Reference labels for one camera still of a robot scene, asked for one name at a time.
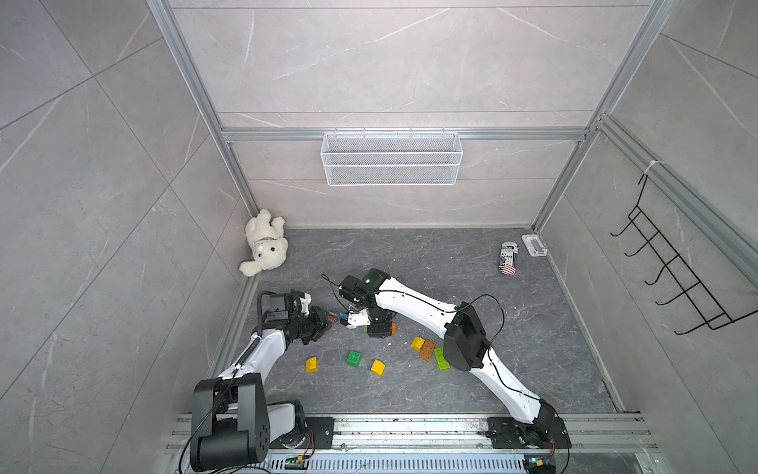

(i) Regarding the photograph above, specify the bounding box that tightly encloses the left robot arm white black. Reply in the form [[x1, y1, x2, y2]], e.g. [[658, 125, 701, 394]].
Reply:
[[182, 290, 332, 472]]

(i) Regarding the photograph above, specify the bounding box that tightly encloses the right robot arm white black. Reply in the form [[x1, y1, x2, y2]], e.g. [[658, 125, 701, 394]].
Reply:
[[337, 269, 572, 450]]

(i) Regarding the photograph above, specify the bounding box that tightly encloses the yellow lego brick left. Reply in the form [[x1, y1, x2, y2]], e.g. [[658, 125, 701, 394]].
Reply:
[[305, 357, 318, 373]]

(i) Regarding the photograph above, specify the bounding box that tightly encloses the yellow lego brick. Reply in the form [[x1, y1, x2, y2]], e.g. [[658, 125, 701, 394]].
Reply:
[[305, 357, 318, 373], [371, 359, 386, 376], [412, 338, 426, 352]]

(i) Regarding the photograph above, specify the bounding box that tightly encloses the yellow lego brick right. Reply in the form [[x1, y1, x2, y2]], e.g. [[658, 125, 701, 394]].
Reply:
[[412, 338, 426, 352]]

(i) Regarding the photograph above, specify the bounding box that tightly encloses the dark green lego brick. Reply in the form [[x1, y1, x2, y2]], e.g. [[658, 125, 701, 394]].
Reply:
[[347, 351, 361, 367]]

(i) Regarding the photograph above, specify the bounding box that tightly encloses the yellow lego brick middle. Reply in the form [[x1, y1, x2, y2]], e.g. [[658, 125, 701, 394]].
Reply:
[[371, 359, 386, 376]]

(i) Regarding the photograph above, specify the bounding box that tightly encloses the brown lego plate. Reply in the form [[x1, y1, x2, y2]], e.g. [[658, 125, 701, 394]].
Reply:
[[420, 340, 436, 361]]

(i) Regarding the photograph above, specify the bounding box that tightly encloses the light green lego plate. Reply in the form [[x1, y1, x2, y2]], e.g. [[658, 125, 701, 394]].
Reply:
[[433, 348, 451, 371]]

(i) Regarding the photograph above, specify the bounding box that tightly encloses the white teddy bear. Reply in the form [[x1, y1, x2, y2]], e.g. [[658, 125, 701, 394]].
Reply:
[[239, 209, 288, 278]]

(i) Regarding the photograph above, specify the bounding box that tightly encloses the flag pattern can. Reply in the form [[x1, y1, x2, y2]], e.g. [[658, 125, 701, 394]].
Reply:
[[499, 242, 519, 276]]

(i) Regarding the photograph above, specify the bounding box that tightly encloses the small white box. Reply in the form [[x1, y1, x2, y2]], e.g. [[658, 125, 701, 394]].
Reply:
[[521, 234, 548, 258]]

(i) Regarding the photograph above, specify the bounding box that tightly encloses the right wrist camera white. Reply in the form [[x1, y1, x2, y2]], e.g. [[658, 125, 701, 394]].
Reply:
[[345, 309, 371, 329]]

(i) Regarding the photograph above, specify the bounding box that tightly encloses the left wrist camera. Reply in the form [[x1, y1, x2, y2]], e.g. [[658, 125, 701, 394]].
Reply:
[[293, 292, 312, 317]]

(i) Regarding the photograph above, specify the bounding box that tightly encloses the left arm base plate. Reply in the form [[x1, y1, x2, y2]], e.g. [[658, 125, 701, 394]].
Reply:
[[288, 416, 336, 450]]

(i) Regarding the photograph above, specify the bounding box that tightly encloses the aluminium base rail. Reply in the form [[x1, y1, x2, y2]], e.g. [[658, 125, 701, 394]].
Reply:
[[159, 413, 664, 474]]

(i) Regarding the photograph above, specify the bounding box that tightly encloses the white wire mesh basket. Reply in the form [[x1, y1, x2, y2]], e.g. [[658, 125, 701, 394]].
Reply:
[[320, 132, 463, 187]]

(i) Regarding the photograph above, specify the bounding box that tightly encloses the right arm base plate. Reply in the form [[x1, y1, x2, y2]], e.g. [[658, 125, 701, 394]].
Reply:
[[485, 417, 572, 450]]

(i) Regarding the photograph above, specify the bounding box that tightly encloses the black wire hook rack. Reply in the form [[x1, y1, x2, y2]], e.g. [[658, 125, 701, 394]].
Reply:
[[610, 174, 757, 336]]

